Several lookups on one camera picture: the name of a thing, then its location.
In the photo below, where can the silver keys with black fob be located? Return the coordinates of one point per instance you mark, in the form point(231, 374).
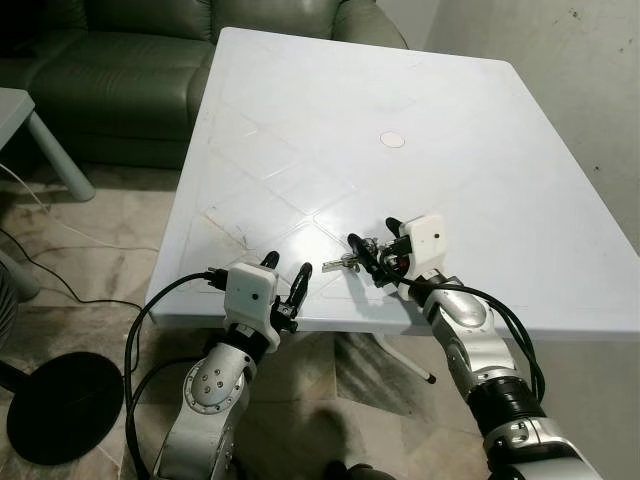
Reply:
point(338, 265)

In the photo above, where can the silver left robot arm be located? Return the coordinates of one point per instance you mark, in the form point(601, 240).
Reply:
point(208, 392)

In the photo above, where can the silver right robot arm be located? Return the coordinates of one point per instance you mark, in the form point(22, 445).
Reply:
point(470, 330)

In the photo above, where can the round white table cap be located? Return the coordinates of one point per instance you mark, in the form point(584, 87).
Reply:
point(392, 140)

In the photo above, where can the white table leg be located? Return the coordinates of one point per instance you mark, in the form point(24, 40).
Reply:
point(405, 360)

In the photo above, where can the white plastic table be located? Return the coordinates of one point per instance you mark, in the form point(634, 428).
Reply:
point(300, 110)

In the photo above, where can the green leather sofa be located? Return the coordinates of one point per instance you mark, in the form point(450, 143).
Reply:
point(120, 80)

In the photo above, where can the black round stand base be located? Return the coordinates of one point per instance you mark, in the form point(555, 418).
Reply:
point(62, 410)

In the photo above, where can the grey side table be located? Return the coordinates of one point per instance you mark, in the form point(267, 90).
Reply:
point(14, 104)

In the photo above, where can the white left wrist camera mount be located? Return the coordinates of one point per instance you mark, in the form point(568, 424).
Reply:
point(250, 290)

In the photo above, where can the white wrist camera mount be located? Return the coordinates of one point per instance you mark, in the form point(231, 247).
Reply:
point(428, 240)
point(250, 290)

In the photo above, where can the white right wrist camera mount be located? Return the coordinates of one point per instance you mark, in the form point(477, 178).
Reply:
point(428, 240)

